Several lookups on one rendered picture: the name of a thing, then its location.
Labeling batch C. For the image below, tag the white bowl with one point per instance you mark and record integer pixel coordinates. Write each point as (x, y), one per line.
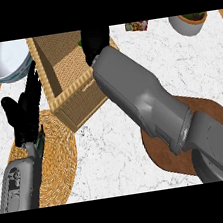
(4, 60)

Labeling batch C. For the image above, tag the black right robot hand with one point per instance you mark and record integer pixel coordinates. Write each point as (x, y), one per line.
(94, 43)

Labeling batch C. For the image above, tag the colourful printed box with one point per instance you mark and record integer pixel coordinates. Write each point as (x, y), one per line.
(136, 26)

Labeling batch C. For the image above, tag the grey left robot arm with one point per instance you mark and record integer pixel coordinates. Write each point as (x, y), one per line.
(18, 184)

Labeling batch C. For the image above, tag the wicker basket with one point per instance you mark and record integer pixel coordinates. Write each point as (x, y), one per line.
(66, 79)

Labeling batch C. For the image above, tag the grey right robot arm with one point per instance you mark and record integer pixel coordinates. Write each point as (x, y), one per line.
(157, 110)

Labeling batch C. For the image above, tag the green object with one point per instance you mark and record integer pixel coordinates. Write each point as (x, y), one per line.
(80, 43)

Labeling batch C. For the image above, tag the brown wooden cutting board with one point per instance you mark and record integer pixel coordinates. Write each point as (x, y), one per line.
(214, 108)

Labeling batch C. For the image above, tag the round woven placemat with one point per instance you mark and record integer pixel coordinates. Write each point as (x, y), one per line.
(53, 159)

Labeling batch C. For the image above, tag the grey plant pot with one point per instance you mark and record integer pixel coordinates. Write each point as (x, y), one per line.
(188, 22)

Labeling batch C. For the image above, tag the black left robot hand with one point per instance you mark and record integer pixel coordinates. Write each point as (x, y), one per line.
(24, 111)

